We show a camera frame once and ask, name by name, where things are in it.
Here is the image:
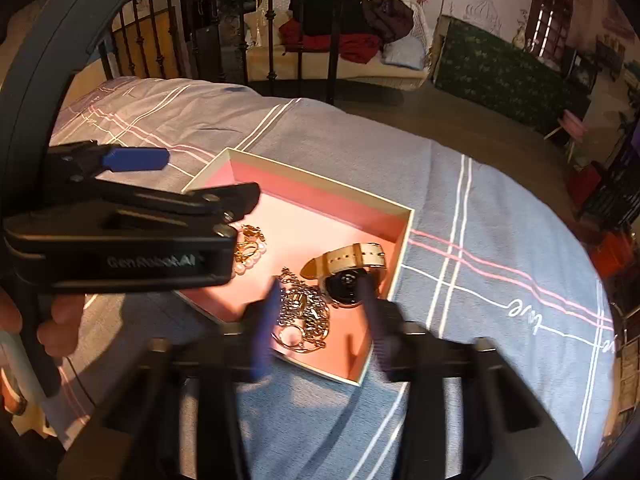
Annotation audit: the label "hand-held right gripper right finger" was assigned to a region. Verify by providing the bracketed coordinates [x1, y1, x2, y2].
[359, 277, 586, 480]

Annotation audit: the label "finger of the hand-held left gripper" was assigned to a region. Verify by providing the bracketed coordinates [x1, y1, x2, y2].
[95, 182, 261, 225]
[47, 141, 171, 183]

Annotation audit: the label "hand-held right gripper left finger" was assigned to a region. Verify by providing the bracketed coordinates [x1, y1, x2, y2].
[60, 277, 283, 480]

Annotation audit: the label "gold and silver chains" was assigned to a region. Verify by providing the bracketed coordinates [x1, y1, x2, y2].
[270, 267, 332, 356]

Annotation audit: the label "white box with pink lining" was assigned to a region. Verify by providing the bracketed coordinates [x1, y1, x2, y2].
[172, 147, 416, 387]

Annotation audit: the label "person's left hand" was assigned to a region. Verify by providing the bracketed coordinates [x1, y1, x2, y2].
[0, 287, 87, 360]

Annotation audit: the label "black metal bed railing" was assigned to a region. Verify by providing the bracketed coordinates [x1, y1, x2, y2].
[100, 0, 346, 106]

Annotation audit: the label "red garment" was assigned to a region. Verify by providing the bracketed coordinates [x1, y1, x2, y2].
[279, 20, 383, 63]

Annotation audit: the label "black garment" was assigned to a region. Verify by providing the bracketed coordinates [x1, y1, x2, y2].
[290, 0, 368, 38]

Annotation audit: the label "dark maroon garment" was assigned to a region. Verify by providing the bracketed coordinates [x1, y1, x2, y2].
[362, 0, 415, 43]

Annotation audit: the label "black metal fence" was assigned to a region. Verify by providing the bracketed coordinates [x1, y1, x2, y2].
[580, 125, 640, 221]

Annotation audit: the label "green patterned board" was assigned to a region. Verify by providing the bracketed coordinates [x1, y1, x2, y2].
[432, 16, 593, 136]

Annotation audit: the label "pink stool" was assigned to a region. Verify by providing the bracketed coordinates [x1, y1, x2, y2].
[545, 110, 588, 163]

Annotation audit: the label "beige strap wristwatch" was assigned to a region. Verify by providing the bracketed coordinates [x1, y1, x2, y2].
[300, 242, 388, 308]

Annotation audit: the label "gold and pearl bracelet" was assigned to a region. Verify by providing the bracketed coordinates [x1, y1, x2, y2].
[232, 225, 268, 278]

